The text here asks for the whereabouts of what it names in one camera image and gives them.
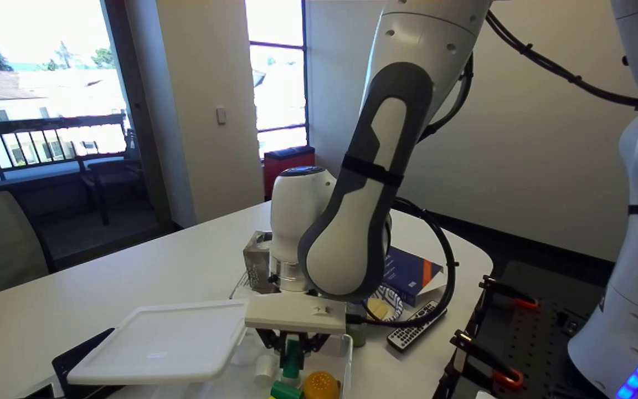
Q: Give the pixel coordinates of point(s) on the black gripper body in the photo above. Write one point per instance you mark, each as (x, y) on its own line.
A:
(289, 342)

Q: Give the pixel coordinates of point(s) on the green block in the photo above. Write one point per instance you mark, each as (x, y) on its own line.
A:
(293, 360)

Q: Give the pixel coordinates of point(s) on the grey napkin box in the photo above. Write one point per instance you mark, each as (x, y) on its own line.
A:
(257, 262)

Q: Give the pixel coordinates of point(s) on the white lunchbox lid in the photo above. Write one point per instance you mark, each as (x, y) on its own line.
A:
(165, 343)

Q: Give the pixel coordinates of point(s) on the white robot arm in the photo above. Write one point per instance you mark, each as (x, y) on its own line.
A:
(331, 231)

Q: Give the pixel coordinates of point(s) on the orange round block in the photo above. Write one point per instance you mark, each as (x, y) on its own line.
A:
(319, 385)

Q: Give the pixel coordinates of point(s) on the black remote control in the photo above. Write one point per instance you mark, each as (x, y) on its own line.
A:
(407, 334)

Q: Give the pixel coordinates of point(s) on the blue hardcover book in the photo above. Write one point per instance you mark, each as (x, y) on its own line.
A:
(407, 279)

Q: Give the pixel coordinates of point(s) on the orange black clamp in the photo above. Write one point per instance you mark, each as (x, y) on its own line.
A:
(520, 300)
(483, 365)

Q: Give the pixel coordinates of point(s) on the black mounting board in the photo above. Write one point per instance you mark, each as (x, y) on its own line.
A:
(532, 342)

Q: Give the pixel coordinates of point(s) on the black phone stand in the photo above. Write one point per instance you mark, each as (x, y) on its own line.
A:
(74, 354)

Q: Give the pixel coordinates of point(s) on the white light switch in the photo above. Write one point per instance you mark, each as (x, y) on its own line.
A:
(220, 115)

